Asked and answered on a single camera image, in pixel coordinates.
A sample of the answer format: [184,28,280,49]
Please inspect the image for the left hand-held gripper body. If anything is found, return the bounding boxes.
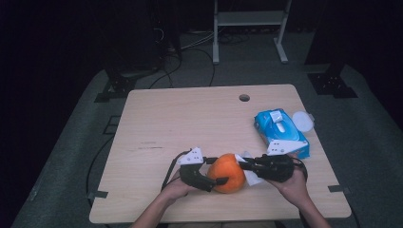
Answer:
[176,146,204,188]

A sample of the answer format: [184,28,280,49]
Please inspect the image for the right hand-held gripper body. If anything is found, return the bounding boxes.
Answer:
[252,140,309,183]

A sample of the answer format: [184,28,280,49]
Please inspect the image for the white wet wipe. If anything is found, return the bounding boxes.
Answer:
[233,151,264,187]
[270,110,284,124]

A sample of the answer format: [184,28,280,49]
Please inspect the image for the orange pumpkin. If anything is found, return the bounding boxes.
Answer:
[206,153,247,195]

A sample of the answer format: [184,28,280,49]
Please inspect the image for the blue wet wipes pack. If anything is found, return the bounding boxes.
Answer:
[253,107,316,160]

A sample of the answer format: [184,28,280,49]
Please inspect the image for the person's right hand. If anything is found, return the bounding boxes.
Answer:
[268,154,310,210]

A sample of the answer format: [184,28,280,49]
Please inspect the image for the person's left hand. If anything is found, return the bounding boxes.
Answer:
[160,171,200,207]

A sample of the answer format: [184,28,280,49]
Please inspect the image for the grey tape strip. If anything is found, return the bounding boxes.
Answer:
[86,189,109,200]
[327,184,352,195]

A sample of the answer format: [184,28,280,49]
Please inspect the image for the black metal stand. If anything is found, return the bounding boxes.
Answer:
[94,60,141,104]
[305,60,359,100]

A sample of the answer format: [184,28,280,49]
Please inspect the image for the white metal stand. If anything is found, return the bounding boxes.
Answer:
[212,0,293,66]

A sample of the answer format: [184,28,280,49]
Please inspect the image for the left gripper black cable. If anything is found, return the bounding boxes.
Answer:
[161,148,194,192]

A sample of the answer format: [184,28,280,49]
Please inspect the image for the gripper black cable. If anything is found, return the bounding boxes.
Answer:
[291,157,309,183]
[161,148,194,192]

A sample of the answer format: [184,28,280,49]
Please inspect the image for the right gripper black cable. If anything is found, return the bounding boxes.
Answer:
[291,157,309,183]

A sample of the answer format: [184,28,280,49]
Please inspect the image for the black floor cable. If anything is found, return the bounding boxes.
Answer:
[147,47,183,90]
[189,47,217,87]
[85,136,115,199]

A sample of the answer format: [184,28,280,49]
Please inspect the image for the grey floor cables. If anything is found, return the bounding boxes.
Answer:
[180,31,217,51]

